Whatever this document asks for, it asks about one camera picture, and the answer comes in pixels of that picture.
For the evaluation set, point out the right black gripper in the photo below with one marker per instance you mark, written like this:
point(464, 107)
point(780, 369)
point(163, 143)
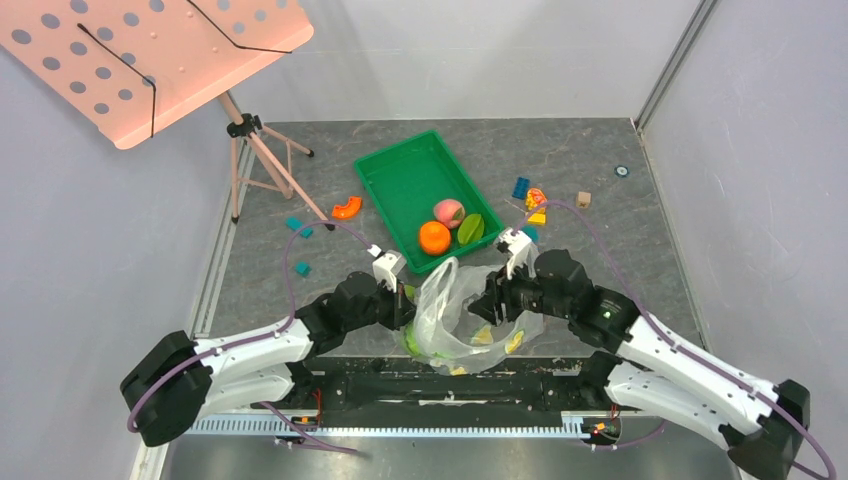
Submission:
point(499, 298)

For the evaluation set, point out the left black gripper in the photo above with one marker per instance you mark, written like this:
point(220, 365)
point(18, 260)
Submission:
point(403, 309)

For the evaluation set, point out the green fake fruit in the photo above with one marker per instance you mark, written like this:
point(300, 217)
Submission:
point(411, 345)

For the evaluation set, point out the clear plastic bag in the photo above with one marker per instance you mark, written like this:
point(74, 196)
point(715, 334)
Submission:
point(454, 341)

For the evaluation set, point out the lime green starfruit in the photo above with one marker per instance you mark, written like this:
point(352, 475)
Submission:
point(470, 230)

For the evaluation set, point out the orange fake fruit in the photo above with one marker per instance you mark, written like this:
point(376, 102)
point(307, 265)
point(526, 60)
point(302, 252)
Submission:
point(434, 238)

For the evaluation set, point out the red fake fruit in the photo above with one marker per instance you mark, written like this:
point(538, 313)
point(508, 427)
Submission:
point(449, 212)

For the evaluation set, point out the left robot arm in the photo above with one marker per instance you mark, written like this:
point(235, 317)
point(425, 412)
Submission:
point(181, 380)

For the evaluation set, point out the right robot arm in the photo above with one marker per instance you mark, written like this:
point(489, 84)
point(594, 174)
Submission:
point(641, 363)

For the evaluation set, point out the teal toy block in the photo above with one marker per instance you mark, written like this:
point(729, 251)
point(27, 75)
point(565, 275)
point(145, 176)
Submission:
point(532, 233)

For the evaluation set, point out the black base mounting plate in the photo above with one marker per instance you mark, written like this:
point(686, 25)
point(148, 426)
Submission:
point(398, 392)

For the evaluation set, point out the small teal cube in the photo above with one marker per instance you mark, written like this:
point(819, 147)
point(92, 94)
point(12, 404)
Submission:
point(303, 269)

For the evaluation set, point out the orange curved toy piece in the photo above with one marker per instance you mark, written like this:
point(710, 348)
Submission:
point(349, 210)

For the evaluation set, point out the blue lego brick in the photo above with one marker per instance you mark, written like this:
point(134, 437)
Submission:
point(521, 188)

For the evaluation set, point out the green plastic tray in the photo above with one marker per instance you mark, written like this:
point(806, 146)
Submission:
point(406, 180)

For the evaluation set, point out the teal rectangular block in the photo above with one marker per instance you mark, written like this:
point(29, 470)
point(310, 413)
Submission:
point(298, 226)

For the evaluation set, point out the small wooden cube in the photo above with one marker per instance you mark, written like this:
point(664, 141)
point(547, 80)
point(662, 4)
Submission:
point(583, 199)

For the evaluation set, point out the small blue round disc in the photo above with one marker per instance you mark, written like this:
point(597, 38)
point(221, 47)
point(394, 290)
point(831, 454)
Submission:
point(621, 171)

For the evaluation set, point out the pink tripod stand legs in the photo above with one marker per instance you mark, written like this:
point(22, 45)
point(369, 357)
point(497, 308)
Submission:
point(245, 130)

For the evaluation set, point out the pink perforated music stand desk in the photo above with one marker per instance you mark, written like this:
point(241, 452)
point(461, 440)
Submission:
point(133, 68)

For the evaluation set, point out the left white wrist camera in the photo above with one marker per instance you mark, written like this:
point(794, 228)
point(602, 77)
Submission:
point(386, 265)

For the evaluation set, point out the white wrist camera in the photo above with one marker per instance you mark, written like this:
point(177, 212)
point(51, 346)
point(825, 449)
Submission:
point(518, 247)
point(386, 265)

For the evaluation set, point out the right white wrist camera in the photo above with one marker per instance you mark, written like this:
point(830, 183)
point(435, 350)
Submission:
point(518, 247)

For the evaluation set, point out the aluminium frame rail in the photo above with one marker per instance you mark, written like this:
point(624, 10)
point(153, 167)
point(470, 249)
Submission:
point(638, 457)

